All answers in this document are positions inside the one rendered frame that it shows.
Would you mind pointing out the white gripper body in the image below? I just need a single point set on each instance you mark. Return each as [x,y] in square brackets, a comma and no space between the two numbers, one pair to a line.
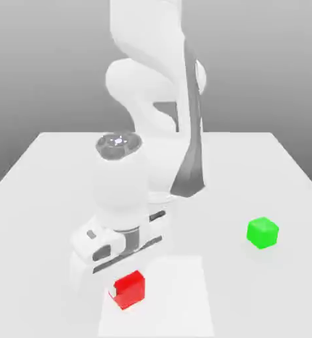
[124,261]

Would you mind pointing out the small red cube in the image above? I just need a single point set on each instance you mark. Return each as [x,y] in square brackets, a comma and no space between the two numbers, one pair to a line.
[131,290]

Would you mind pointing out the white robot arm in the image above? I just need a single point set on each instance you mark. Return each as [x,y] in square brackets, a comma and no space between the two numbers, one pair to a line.
[121,184]

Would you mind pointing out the small green cube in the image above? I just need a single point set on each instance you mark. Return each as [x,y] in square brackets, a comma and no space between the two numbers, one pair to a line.
[263,233]

